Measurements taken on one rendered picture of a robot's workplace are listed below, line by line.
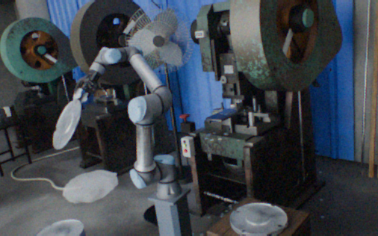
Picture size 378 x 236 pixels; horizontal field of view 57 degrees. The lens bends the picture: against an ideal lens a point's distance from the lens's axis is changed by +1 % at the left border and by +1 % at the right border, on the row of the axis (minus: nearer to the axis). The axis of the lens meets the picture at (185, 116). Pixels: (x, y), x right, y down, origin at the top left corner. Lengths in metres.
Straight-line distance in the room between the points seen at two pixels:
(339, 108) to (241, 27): 1.75
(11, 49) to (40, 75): 0.46
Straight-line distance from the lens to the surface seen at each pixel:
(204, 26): 2.36
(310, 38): 2.39
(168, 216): 2.04
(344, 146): 3.46
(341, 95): 3.33
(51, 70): 4.90
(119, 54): 1.90
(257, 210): 1.96
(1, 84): 8.40
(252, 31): 1.80
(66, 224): 2.33
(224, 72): 2.36
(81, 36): 3.15
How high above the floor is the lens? 1.37
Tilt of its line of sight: 14 degrees down
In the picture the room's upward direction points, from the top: 8 degrees counter-clockwise
